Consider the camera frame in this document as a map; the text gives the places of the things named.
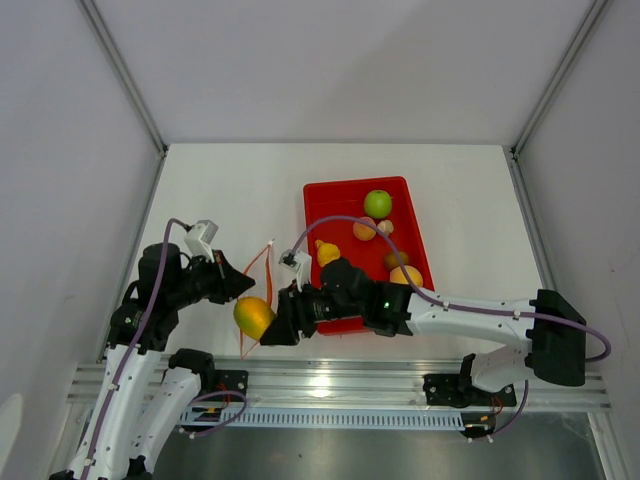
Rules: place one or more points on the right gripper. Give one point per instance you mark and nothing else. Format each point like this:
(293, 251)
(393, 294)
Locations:
(283, 331)

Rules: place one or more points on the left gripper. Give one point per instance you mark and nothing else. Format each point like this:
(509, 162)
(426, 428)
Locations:
(228, 279)

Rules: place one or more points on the clear zip top bag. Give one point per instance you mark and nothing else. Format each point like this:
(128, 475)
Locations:
(260, 270)

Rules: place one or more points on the yellow green mango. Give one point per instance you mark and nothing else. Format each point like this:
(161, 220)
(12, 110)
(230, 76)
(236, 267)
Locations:
(253, 316)

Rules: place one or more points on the yellow bumpy gourd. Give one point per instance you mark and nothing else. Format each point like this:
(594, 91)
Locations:
(326, 253)

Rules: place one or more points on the orange fruit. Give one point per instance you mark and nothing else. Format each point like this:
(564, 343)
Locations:
(404, 275)

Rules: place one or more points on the brown kiwi fruit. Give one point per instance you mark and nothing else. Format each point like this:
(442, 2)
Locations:
(392, 261)

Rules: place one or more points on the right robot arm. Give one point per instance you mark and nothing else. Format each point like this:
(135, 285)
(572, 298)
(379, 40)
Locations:
(542, 338)

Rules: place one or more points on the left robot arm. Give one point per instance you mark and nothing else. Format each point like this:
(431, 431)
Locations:
(126, 434)

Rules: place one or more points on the pink peach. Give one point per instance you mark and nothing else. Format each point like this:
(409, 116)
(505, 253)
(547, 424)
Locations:
(364, 229)

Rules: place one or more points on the beige garlic bulb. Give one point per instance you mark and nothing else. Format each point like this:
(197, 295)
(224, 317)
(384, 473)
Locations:
(386, 227)

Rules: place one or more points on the green apple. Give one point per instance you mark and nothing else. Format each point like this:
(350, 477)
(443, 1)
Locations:
(377, 204)

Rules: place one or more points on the red plastic tray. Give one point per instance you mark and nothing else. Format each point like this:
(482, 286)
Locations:
(346, 198)

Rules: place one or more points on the aluminium mounting rail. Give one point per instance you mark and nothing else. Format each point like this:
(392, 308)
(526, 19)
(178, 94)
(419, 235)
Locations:
(389, 385)

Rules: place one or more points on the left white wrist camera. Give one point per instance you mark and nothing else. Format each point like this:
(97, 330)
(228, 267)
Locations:
(199, 239)

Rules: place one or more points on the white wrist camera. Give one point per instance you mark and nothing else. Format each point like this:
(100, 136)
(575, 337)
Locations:
(299, 263)
(199, 239)

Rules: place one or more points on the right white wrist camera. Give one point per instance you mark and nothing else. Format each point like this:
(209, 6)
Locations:
(299, 263)

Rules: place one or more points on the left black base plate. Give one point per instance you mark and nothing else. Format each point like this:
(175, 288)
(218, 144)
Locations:
(225, 380)

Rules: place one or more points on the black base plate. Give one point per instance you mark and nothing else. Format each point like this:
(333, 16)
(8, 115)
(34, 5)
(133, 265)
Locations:
(449, 391)
(225, 380)

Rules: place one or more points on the slotted cable duct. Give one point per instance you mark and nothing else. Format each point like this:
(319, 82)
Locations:
(309, 418)

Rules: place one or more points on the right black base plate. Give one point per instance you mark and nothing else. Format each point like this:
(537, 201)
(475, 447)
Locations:
(449, 391)

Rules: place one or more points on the left aluminium frame post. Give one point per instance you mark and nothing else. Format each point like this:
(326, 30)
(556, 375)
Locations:
(121, 71)

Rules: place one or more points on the aluminium frame post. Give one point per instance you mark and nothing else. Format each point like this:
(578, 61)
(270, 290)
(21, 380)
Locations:
(577, 43)
(121, 71)

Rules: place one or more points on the right aluminium frame post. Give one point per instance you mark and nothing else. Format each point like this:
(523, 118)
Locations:
(577, 43)

